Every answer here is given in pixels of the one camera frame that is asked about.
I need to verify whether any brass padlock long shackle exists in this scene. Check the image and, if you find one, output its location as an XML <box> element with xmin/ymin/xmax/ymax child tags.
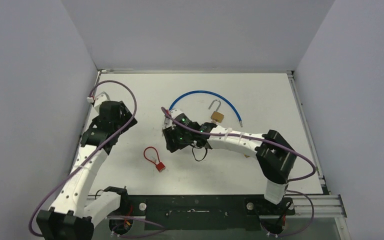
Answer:
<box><xmin>208</xmin><ymin>99</ymin><xmax>224</xmax><ymax>123</ymax></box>

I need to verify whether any blue cable lock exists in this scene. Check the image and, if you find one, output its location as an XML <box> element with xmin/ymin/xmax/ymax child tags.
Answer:
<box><xmin>168</xmin><ymin>90</ymin><xmax>243</xmax><ymax>128</ymax></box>

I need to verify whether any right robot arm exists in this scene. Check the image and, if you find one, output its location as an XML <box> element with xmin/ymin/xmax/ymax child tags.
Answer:
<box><xmin>162</xmin><ymin>121</ymin><xmax>297</xmax><ymax>215</ymax></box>

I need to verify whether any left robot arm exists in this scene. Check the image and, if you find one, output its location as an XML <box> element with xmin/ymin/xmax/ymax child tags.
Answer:
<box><xmin>36</xmin><ymin>100</ymin><xmax>137</xmax><ymax>240</ymax></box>

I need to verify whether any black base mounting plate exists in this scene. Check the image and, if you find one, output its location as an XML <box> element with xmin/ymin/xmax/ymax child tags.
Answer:
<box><xmin>109</xmin><ymin>194</ymin><xmax>296</xmax><ymax>231</ymax></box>

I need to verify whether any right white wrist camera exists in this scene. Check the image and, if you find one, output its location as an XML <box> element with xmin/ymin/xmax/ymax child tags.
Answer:
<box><xmin>162</xmin><ymin>108</ymin><xmax>184</xmax><ymax>129</ymax></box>

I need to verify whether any red cable padlock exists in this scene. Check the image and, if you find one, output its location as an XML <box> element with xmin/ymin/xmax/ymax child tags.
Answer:
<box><xmin>143</xmin><ymin>146</ymin><xmax>166</xmax><ymax>172</ymax></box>

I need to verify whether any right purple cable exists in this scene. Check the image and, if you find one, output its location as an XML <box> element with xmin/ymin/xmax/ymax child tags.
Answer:
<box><xmin>160</xmin><ymin>106</ymin><xmax>317</xmax><ymax>183</ymax></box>

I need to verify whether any purple cable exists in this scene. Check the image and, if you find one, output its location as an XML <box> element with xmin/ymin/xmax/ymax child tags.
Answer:
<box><xmin>28</xmin><ymin>80</ymin><xmax>138</xmax><ymax>238</ymax></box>
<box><xmin>160</xmin><ymin>106</ymin><xmax>317</xmax><ymax>183</ymax></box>

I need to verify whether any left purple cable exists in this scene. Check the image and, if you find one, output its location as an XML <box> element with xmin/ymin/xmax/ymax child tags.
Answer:
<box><xmin>28</xmin><ymin>80</ymin><xmax>138</xmax><ymax>238</ymax></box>

